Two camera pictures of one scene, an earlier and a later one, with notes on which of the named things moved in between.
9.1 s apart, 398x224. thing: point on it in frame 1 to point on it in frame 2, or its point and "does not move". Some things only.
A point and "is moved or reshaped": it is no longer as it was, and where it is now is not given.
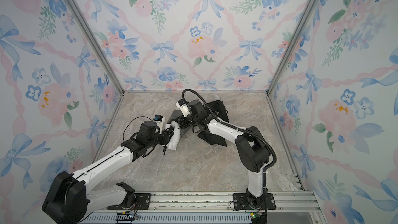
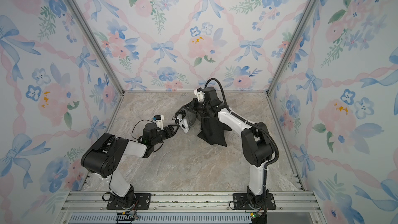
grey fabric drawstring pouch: (175, 114) is moved or reshaped
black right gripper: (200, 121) to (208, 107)
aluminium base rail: (292, 207) does not move
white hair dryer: (173, 143) is moved or reshaped
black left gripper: (166, 135) does not move
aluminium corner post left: (81, 18) does not move
